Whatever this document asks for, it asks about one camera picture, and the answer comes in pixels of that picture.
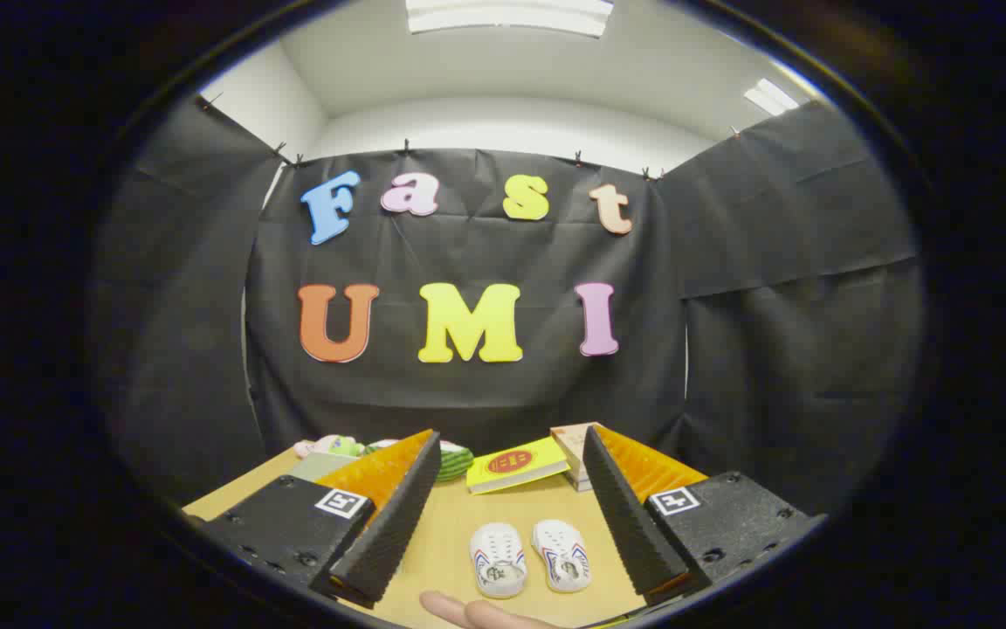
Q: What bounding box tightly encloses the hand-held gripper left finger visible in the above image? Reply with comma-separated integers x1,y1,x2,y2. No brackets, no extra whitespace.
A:
184,428,443,610

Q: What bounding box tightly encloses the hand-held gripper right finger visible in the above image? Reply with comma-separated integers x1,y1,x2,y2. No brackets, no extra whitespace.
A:
582,425,827,605

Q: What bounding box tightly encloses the white canvas shoe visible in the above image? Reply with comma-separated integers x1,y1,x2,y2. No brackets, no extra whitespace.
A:
469,522,528,599
531,519,592,593

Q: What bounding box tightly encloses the cream fabric storage box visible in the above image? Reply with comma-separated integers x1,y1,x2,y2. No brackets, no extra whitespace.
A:
287,452,360,483

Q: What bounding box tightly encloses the watermelon slice plush toy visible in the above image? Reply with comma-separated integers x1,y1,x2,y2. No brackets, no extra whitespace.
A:
363,439,475,484

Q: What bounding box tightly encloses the beige book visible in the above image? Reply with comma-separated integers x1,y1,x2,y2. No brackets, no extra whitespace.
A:
551,423,598,481

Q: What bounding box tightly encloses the pink star plush toy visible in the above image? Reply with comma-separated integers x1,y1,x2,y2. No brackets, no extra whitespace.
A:
293,434,366,460

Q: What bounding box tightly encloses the yellow book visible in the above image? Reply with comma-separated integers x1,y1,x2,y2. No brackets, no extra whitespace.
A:
466,436,571,495

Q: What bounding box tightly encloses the black backdrop cloth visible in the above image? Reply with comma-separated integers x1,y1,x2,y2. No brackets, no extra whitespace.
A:
93,96,925,516

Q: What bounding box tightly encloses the small ceiling light panel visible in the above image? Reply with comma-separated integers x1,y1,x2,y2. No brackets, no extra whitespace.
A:
743,78,800,117

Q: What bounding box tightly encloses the long ceiling light panel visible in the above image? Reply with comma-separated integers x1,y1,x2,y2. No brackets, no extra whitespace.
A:
405,0,615,38

